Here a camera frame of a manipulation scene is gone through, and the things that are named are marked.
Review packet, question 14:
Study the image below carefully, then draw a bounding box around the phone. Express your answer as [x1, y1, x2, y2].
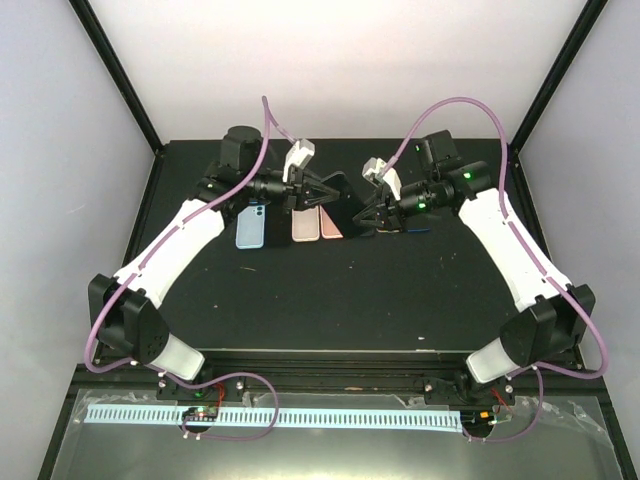
[319, 207, 343, 240]
[265, 204, 292, 248]
[292, 207, 320, 243]
[235, 203, 266, 250]

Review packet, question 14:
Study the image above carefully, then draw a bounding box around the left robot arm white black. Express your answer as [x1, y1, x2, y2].
[84, 126, 339, 399]

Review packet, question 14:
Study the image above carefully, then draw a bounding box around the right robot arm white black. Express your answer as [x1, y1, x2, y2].
[354, 130, 595, 403]

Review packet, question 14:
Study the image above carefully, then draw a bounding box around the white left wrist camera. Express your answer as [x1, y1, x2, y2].
[282, 139, 315, 183]

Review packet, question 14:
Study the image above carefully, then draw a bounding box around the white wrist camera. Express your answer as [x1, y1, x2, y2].
[361, 157, 402, 200]
[282, 139, 315, 183]

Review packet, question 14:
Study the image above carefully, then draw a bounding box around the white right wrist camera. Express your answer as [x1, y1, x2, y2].
[361, 157, 402, 200]

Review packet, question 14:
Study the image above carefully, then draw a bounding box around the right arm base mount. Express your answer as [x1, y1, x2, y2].
[419, 371, 515, 407]

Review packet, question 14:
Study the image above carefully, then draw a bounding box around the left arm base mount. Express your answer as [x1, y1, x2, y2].
[156, 376, 247, 404]

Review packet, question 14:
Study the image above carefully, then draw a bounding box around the left black frame post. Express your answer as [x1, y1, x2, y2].
[68, 0, 163, 154]

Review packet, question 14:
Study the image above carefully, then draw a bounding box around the black frame post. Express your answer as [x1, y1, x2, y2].
[68, 0, 163, 154]
[510, 0, 608, 153]

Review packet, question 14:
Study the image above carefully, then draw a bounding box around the right black frame post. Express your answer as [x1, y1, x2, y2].
[510, 0, 608, 153]

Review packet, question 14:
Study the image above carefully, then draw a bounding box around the white slotted cable duct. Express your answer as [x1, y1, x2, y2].
[84, 404, 462, 433]

